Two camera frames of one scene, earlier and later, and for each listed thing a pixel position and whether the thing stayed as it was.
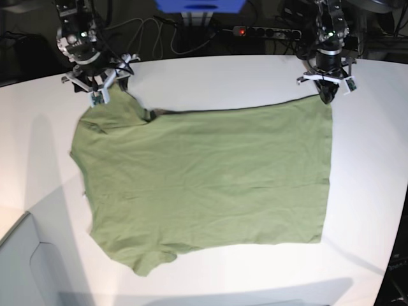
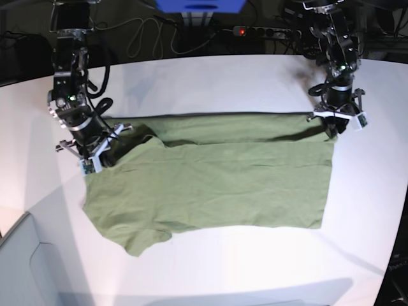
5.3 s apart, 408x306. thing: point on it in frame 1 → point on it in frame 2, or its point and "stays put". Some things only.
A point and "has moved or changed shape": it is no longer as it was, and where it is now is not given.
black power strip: [266, 32] stays put
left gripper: [81, 48] → [82, 122]
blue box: [201, 6] stays put
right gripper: [329, 61] → [339, 99]
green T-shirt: [186, 180] has moved or changed shape
